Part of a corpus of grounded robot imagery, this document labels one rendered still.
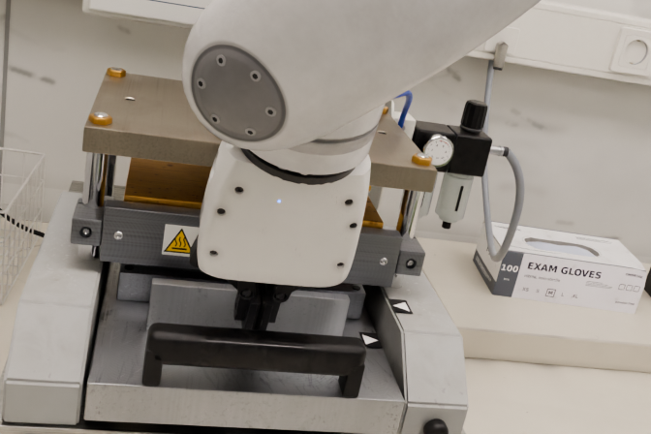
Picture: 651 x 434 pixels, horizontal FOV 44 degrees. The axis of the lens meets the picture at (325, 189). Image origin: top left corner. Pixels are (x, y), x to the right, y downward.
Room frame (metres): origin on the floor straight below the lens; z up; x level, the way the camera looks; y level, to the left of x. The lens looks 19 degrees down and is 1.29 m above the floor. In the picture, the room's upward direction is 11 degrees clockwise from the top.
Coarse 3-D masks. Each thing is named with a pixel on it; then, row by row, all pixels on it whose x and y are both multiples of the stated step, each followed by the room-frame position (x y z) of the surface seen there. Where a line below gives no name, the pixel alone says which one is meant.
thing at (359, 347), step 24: (168, 336) 0.45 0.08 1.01; (192, 336) 0.46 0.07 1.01; (216, 336) 0.46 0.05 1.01; (240, 336) 0.47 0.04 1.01; (264, 336) 0.48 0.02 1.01; (288, 336) 0.48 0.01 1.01; (312, 336) 0.49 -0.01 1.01; (336, 336) 0.49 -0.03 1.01; (144, 360) 0.45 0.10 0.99; (168, 360) 0.45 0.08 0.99; (192, 360) 0.46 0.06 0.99; (216, 360) 0.46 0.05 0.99; (240, 360) 0.46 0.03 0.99; (264, 360) 0.47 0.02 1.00; (288, 360) 0.47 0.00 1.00; (312, 360) 0.48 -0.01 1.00; (336, 360) 0.48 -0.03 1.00; (360, 360) 0.48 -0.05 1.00; (144, 384) 0.45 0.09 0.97; (360, 384) 0.48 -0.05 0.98
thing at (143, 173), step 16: (144, 160) 0.64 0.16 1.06; (128, 176) 0.59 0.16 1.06; (144, 176) 0.60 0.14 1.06; (160, 176) 0.61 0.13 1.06; (176, 176) 0.61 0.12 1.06; (192, 176) 0.62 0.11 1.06; (208, 176) 0.63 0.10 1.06; (128, 192) 0.56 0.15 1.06; (144, 192) 0.57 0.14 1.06; (160, 192) 0.57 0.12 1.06; (176, 192) 0.58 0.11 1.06; (192, 192) 0.59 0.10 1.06; (368, 208) 0.63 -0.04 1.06; (368, 224) 0.60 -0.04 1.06
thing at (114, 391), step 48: (192, 288) 0.52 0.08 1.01; (96, 336) 0.50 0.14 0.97; (144, 336) 0.51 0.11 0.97; (96, 384) 0.44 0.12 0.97; (192, 384) 0.46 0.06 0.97; (240, 384) 0.47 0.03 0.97; (288, 384) 0.49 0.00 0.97; (336, 384) 0.50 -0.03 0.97; (384, 384) 0.51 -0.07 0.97; (384, 432) 0.49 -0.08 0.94
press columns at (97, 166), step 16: (96, 160) 0.55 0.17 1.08; (112, 160) 0.70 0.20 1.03; (96, 176) 0.55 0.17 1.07; (112, 176) 0.70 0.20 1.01; (96, 192) 0.55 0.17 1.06; (112, 192) 0.71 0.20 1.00; (368, 192) 0.76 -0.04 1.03; (416, 192) 0.61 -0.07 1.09; (400, 208) 0.62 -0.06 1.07; (416, 208) 0.61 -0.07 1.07; (400, 224) 0.61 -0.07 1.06; (416, 224) 0.61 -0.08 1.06; (80, 256) 0.55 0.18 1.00; (96, 256) 0.56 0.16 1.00
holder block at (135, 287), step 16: (128, 272) 0.56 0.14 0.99; (144, 272) 0.56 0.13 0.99; (160, 272) 0.57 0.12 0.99; (176, 272) 0.57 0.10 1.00; (192, 272) 0.58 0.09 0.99; (128, 288) 0.56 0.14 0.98; (144, 288) 0.56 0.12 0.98; (304, 288) 0.59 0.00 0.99; (320, 288) 0.59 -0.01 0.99; (336, 288) 0.60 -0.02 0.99; (352, 288) 0.60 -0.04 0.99; (352, 304) 0.60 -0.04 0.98
